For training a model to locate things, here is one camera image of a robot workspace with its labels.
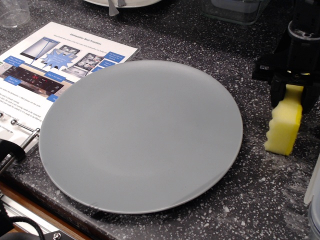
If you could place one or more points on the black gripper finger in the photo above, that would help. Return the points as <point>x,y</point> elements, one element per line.
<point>277,90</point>
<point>310,95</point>

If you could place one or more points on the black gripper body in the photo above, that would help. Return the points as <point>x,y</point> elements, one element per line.
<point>296,60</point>

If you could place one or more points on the yellow sponge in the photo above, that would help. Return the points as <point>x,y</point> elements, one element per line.
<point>285,123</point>

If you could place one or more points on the grey round plate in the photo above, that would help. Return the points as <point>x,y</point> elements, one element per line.
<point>140,137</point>

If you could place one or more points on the white plate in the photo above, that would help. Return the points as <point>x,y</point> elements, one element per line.
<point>130,3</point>

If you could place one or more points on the clear glass container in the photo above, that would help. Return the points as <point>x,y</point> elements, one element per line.
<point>242,12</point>

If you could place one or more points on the clear plastic container with lid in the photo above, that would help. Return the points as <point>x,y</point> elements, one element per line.
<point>312,197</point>

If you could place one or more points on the white plastic utensil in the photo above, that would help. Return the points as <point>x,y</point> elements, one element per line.
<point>113,11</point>

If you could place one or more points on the laminated dishwasher instruction sheet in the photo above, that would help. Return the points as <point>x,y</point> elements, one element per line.
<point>38,70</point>

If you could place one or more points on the clear plastic cup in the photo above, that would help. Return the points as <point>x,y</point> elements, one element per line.
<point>14,13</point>

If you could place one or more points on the black bracket with screw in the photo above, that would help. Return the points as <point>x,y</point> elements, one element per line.
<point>57,235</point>

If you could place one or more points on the aluminium rail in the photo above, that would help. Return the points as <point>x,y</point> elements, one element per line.
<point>15,209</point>

